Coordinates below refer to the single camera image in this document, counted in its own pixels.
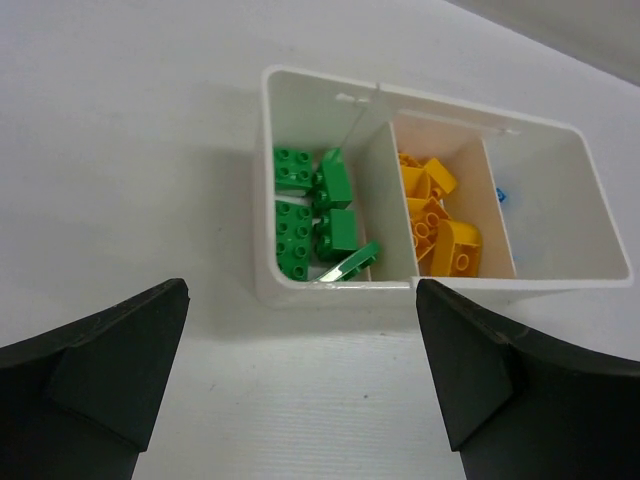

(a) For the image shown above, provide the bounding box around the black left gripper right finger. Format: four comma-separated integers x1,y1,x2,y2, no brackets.
416,280,639,479

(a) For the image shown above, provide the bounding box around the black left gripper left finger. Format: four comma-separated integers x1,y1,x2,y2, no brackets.
1,278,190,479

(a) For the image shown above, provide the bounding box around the yellow lego curved brick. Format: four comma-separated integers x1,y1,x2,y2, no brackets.
430,220,482,277

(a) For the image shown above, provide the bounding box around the blue lego piece in bin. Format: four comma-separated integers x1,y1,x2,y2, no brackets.
496,188,509,205

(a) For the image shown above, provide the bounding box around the green flat lego plate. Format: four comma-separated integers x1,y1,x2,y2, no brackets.
314,241,380,283

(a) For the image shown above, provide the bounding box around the yellow lego brick top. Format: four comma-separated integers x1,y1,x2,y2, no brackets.
398,153,458,200

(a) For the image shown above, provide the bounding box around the green lego brick lower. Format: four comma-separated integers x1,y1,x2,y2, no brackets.
313,209,358,262

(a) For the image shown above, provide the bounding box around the white three-compartment container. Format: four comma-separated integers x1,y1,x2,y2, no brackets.
254,66,633,307

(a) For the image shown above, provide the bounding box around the green lego long brick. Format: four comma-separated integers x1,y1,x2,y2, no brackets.
275,200,313,282

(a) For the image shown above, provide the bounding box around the green lego brick upper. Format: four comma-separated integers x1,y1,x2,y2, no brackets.
311,148,353,212

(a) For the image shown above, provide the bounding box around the green lego brick four-stud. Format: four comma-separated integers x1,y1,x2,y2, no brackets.
273,147,313,196

